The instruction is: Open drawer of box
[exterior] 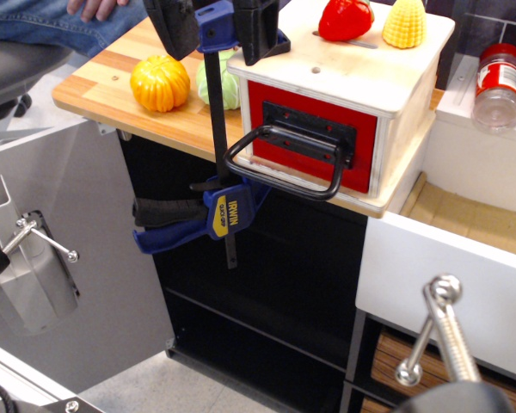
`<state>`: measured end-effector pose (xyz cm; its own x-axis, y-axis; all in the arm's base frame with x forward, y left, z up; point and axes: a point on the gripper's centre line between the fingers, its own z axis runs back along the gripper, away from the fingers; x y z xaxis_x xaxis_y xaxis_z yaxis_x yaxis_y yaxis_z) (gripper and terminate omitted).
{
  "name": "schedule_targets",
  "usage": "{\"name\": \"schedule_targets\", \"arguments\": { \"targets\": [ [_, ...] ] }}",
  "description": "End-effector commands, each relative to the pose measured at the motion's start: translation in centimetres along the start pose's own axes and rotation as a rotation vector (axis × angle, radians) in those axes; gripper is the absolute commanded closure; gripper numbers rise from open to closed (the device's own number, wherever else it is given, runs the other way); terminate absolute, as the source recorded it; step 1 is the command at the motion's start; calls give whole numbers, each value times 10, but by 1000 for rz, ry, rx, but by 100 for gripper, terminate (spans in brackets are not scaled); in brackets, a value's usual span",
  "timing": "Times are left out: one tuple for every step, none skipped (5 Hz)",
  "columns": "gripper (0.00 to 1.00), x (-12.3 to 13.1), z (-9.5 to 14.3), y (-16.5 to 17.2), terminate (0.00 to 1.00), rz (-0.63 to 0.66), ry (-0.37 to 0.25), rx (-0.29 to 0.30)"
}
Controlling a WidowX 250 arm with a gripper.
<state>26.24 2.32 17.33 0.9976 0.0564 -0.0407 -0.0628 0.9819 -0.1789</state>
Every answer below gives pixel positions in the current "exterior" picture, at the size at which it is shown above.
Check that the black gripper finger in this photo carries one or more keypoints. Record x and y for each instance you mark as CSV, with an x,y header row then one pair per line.
x,y
175,24
256,23

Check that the black metal drawer handle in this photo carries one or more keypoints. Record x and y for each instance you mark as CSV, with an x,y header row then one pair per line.
x,y
291,140

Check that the red front wooden drawer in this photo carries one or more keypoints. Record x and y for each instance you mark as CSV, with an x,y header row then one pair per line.
x,y
358,177

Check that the white wooden box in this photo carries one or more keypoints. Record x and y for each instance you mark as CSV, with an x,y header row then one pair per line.
x,y
366,75

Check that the white open drawer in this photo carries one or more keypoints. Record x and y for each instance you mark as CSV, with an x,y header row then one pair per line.
x,y
437,232

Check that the person's hand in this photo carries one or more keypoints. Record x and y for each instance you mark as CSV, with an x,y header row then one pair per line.
x,y
94,9

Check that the green toy cabbage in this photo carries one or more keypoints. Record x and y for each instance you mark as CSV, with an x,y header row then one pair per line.
x,y
229,83

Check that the orange toy pumpkin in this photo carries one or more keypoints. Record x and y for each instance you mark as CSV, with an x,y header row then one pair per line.
x,y
160,83

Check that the red toy strawberry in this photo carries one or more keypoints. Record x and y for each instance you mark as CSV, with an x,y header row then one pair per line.
x,y
344,20

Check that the blue jeans leg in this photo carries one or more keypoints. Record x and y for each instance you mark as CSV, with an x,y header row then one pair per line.
x,y
48,23

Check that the yellow toy corn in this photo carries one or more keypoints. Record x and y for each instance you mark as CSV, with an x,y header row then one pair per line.
x,y
406,24

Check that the grey office chair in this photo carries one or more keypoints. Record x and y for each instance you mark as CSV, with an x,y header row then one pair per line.
x,y
21,67

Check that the blue Irwin bar clamp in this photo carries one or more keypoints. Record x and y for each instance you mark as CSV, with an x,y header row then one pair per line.
x,y
229,203

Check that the red label plastic jar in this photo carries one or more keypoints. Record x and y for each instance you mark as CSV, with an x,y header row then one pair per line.
x,y
495,101

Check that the left silver clamp screw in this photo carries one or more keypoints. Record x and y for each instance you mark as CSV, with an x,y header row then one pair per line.
x,y
26,229

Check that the silver clamp screw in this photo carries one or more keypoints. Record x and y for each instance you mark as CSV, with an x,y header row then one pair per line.
x,y
440,295
26,229

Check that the grey cabinet door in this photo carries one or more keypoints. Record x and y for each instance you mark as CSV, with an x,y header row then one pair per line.
x,y
78,302

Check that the black cabinet shelf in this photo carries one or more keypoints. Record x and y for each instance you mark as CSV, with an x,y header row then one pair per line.
x,y
281,321

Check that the right silver clamp screw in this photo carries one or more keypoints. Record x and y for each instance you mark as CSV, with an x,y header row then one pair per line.
x,y
440,295

